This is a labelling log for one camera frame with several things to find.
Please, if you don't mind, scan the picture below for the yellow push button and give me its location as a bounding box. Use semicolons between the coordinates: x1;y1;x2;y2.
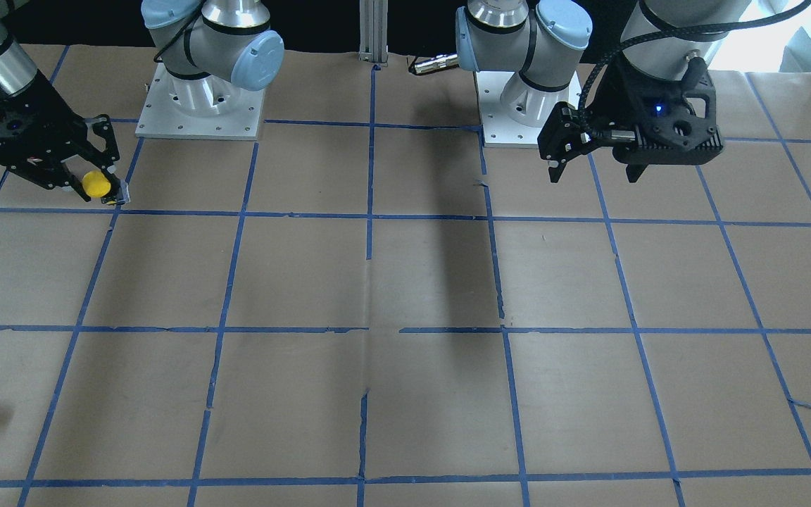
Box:
81;170;131;206

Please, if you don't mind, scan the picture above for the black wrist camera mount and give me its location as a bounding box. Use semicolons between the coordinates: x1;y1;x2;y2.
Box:
612;54;724;166

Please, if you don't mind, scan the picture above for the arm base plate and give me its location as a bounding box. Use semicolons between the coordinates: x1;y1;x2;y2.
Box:
475;71;581;149
135;63;266;142

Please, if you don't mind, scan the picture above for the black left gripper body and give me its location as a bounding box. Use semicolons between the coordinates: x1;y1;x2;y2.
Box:
586;56;667;166

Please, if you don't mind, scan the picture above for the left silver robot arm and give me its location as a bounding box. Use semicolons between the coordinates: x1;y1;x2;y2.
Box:
456;1;747;183

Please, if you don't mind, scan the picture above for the aluminium frame post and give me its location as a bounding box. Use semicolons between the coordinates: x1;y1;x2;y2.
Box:
358;0;389;67

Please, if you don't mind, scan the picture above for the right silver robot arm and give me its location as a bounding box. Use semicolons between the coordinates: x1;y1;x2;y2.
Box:
0;1;129;206

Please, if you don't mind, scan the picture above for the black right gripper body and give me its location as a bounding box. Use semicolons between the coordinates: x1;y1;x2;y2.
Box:
0;71;88;177

